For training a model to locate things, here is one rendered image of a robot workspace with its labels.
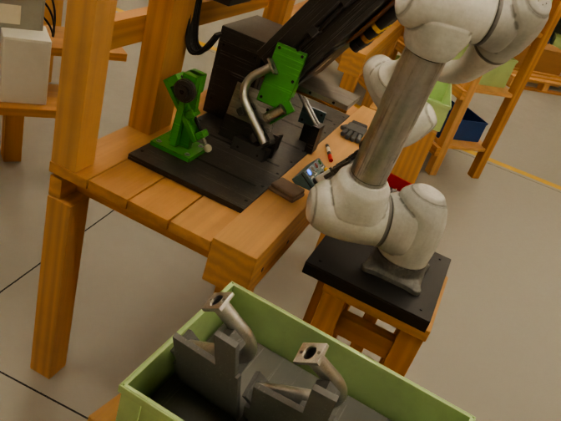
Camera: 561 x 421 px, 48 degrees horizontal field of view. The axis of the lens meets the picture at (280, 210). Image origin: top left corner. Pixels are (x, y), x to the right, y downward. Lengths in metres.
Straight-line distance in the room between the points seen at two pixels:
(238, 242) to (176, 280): 1.28
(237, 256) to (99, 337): 1.07
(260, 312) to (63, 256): 0.83
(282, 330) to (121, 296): 1.46
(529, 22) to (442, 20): 0.18
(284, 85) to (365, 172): 0.67
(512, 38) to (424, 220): 0.53
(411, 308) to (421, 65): 0.67
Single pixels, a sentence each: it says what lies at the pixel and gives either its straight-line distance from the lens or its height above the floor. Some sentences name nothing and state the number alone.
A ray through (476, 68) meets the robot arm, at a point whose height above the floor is 1.53.
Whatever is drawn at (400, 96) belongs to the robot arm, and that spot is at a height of 1.43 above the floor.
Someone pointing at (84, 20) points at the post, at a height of 1.33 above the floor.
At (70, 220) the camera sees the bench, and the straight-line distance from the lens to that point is 2.02.
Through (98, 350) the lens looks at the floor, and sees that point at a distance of 2.60.
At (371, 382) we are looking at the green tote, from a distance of 1.46.
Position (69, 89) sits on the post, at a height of 1.13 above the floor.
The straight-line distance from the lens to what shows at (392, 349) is 1.85.
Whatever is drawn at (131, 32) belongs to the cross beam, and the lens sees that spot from 2.06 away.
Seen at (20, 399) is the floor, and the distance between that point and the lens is 2.43.
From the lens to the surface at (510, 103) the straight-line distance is 5.02.
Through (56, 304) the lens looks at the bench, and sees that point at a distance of 2.24.
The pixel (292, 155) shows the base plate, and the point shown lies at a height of 0.90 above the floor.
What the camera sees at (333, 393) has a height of 1.13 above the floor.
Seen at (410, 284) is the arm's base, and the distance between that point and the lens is 1.82.
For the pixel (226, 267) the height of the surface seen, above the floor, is 0.83.
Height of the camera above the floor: 1.87
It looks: 30 degrees down
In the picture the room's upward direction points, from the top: 18 degrees clockwise
